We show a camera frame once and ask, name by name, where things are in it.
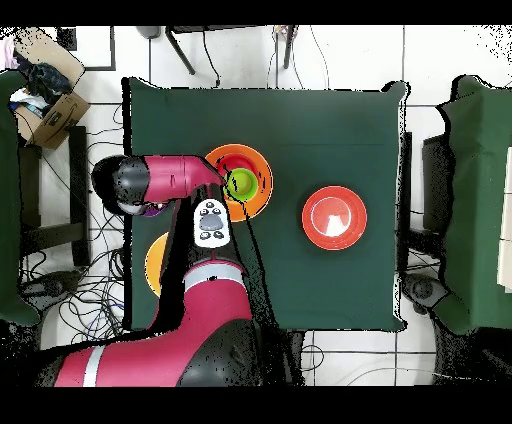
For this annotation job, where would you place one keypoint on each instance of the large orange bowl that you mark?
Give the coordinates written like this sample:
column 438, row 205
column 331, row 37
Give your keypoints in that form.
column 264, row 172
column 156, row 264

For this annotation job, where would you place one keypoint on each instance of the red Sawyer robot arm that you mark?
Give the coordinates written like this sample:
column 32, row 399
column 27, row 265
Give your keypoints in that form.
column 176, row 180

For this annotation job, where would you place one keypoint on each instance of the black metal stand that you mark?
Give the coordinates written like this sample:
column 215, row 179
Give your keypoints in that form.
column 224, row 28

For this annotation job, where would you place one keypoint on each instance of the person's foot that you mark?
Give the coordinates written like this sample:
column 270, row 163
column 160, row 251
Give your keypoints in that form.
column 148, row 31

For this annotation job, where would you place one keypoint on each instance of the dark green tablecloth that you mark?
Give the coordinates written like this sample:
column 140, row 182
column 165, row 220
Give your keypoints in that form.
column 320, row 116

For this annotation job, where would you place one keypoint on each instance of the dark blue bag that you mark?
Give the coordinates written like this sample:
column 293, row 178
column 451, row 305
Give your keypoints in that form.
column 50, row 82

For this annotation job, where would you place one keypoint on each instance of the flat cardboard sheet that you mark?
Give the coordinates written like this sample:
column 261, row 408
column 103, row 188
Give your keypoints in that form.
column 52, row 54

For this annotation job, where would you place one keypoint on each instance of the black bench frame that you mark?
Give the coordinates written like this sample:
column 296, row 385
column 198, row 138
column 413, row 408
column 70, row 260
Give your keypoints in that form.
column 78, row 180

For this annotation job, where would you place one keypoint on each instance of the green covered table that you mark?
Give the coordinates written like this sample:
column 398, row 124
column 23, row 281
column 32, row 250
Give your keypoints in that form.
column 476, row 200
column 8, row 200

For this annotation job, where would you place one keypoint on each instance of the small red bowl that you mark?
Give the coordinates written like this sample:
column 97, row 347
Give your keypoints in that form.
column 240, row 162

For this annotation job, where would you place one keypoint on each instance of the purple plastic cup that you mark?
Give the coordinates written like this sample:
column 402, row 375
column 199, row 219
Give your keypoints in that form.
column 152, row 211

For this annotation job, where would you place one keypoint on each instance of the green plastic cup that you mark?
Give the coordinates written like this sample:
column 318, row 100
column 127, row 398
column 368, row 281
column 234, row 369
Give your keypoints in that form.
column 243, row 184

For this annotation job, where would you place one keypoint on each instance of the wide red bowl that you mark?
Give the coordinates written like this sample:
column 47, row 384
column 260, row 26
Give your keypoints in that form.
column 334, row 218

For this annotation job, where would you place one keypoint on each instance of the black metal frame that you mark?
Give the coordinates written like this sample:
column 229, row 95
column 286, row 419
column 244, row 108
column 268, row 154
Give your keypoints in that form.
column 67, row 39

